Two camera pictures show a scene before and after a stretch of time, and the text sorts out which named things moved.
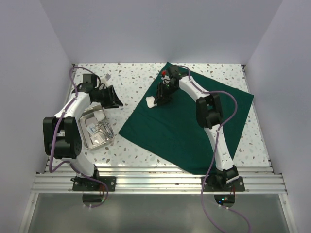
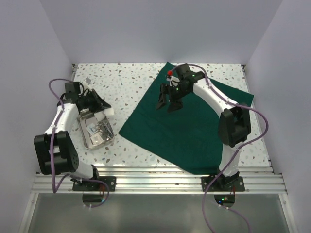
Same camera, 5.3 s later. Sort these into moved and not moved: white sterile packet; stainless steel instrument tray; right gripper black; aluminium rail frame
Moved: right gripper black
Not moved: stainless steel instrument tray; white sterile packet; aluminium rail frame
